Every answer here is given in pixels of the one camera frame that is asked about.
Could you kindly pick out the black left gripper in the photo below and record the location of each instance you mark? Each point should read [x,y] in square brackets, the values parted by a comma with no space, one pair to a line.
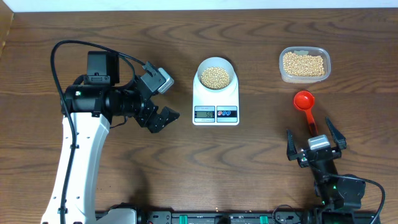
[160,118]

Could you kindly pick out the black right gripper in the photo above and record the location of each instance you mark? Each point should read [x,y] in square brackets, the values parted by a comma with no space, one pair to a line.
[292,154]

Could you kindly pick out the red plastic measuring scoop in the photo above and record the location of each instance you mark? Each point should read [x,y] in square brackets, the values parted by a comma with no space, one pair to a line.
[304,101]

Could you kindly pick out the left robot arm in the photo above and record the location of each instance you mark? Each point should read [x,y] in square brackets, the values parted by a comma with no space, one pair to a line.
[90,104]

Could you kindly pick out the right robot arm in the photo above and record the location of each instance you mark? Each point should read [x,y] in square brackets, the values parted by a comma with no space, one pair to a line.
[340,194]

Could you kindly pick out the white digital kitchen scale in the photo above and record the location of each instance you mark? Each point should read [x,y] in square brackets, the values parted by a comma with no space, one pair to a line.
[215,108]

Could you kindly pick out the soybeans in bowl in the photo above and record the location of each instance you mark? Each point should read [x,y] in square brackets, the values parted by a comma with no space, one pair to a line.
[215,78]

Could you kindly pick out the grey round bowl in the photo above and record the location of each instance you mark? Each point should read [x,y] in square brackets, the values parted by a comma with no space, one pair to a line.
[217,62]

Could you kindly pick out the clear plastic container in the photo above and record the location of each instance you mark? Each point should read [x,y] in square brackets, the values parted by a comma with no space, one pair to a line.
[313,51]

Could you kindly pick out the pile of soybeans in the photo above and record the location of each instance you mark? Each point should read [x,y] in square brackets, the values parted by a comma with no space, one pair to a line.
[303,65]

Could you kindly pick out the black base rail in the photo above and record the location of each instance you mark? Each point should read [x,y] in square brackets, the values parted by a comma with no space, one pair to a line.
[217,217]

